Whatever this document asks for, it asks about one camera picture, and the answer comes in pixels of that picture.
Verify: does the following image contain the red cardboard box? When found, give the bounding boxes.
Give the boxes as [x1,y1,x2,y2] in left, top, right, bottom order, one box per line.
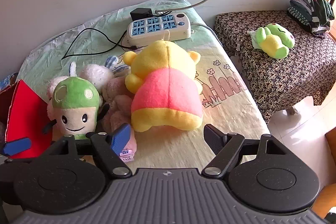
[0,80,54,159]

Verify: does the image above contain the brown plush toy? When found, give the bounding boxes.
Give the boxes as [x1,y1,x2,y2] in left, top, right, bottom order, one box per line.
[101,70,138,162]

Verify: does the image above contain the white plastic packet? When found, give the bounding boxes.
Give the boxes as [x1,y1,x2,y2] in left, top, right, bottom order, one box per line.
[248,30,263,50]

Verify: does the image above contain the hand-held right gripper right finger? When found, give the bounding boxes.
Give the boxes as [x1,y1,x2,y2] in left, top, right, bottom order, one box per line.
[202,124,296,179]

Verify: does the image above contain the white rabbit plush blue ears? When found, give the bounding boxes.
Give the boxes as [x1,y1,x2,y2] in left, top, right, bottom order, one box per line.
[79,55,126,90]

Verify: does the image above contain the floral covered stool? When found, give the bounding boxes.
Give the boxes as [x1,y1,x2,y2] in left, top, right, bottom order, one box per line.
[214,10,336,125]

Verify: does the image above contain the black power adapter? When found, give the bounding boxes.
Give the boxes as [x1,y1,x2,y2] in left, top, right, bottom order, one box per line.
[130,7,153,20]

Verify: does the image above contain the cream power strip blue sockets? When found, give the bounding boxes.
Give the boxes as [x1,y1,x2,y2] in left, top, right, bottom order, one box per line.
[127,12,192,46]

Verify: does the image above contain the thin black cable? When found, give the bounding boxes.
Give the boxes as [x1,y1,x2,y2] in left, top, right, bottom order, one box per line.
[62,28,139,60]

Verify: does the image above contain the green mushroom plush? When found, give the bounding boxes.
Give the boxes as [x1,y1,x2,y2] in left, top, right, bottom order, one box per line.
[42,76,111,140]

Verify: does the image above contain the blue patterned cloth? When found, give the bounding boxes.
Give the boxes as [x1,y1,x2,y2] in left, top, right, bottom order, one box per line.
[0,73,19,92]

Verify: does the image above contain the green frog plush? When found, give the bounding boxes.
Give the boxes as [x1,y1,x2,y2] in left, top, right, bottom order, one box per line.
[256,23,295,60]

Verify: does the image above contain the yellow tiger plush pink shirt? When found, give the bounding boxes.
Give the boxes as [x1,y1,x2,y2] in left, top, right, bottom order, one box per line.
[123,40,204,133]

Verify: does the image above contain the pile of striped clothes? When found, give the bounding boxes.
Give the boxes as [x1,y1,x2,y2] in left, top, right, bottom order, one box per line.
[287,0,335,36]

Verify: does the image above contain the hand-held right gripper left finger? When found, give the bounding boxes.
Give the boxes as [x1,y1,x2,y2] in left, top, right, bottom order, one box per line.
[43,123,133,179]

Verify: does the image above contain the white power strip cord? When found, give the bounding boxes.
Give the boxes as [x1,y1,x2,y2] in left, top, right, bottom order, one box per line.
[189,22,223,48]

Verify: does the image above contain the brown wooden furniture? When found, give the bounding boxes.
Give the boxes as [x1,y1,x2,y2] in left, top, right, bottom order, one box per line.
[312,126,336,218]

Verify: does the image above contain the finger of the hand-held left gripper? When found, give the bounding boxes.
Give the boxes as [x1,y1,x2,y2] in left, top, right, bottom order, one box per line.
[0,137,32,164]

